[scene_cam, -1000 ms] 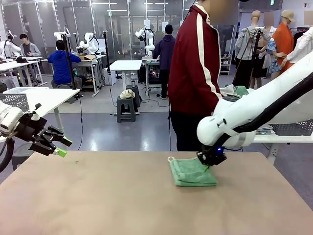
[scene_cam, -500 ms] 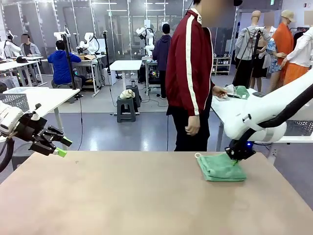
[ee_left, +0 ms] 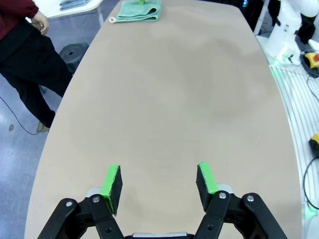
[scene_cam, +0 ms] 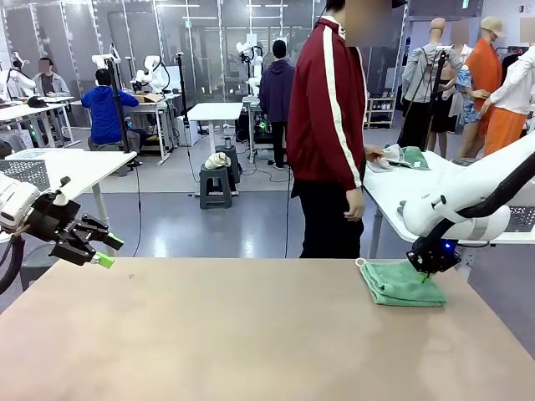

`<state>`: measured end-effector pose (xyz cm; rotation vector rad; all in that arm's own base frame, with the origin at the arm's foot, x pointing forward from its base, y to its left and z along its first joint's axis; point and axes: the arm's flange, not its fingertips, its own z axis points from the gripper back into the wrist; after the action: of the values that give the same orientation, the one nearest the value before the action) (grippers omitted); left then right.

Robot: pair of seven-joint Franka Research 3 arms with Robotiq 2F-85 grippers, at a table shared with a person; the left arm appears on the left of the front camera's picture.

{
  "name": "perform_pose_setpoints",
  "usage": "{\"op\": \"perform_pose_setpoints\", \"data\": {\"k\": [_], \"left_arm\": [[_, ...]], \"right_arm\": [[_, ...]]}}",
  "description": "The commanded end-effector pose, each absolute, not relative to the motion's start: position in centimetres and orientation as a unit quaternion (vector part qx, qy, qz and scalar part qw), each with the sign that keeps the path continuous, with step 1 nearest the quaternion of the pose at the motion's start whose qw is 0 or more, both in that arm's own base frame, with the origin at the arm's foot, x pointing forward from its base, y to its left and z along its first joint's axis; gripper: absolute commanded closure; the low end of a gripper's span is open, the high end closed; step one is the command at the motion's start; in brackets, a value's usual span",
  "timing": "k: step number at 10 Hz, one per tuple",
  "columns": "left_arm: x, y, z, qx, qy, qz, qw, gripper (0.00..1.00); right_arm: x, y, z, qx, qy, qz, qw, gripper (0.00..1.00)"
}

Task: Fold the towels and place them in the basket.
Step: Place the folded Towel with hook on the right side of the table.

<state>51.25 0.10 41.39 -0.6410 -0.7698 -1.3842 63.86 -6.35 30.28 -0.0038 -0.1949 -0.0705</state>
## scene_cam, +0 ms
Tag beige cloth bundle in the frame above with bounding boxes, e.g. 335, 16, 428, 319
203, 151, 232, 171

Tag person in blue jacket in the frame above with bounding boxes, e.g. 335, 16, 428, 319
81, 69, 141, 151

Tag mannequin orange shirt tan cap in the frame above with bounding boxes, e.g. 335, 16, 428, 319
455, 16, 509, 162

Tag white height-adjustable desk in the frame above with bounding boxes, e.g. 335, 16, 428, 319
186, 102, 244, 197

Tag black arm cable sleeve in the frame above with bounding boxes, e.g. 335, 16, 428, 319
0, 233, 30, 296
417, 152, 535, 251

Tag white terry towel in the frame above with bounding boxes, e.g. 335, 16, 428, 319
366, 144, 405, 173

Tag white rectangular table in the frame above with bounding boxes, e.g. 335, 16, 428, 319
0, 148, 138, 229
362, 152, 535, 260

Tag mannequin in blue floral dress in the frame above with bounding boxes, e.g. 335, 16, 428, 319
442, 18, 482, 135

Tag grey plastic mesh basket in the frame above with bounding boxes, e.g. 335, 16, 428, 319
451, 157, 535, 233
0, 159, 51, 193

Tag black right arm cable sleeve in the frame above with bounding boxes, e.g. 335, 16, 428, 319
417, 152, 535, 251

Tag black tripod stand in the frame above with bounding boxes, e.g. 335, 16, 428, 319
104, 56, 148, 170

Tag white shoe shelf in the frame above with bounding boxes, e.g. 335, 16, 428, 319
363, 96, 397, 129

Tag white robot workbench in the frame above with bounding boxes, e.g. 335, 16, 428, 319
125, 94, 181, 166

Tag white long desk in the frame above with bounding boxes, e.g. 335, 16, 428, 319
0, 102, 74, 148

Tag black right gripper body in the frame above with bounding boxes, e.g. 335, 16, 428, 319
405, 236, 462, 276

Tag seated person in grey top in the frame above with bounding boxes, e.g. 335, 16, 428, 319
33, 58, 72, 99

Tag computer tower with coloured lights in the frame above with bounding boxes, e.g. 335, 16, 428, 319
249, 110, 278, 147

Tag mannequin in grey hoodie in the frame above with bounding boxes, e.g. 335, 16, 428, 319
400, 17, 466, 147

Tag person's right hand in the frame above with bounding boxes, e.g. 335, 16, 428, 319
343, 187, 365, 222

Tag person's left hand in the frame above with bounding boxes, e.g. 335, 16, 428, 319
363, 144, 386, 163

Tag black left arm cable sleeve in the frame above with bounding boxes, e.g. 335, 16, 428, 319
0, 233, 30, 296

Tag black round stool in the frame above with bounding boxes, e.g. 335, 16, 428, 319
215, 144, 243, 185

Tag person's right forearm red sleeve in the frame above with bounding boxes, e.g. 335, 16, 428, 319
334, 124, 364, 190

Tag mannequin white top orange trousers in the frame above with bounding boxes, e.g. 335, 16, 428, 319
480, 41, 535, 158

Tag black pole stand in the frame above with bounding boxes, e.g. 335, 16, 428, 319
175, 52, 190, 126

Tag grey plastic step stool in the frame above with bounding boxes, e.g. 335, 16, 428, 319
199, 163, 234, 210

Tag person in navy hoodie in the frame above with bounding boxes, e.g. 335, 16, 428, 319
258, 40, 297, 170

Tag person in red track jacket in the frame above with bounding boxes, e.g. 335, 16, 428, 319
286, 0, 369, 259

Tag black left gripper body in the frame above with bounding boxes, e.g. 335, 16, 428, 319
28, 190, 85, 248

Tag black tripod with white camera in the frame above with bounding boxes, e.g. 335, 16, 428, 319
395, 44, 455, 150

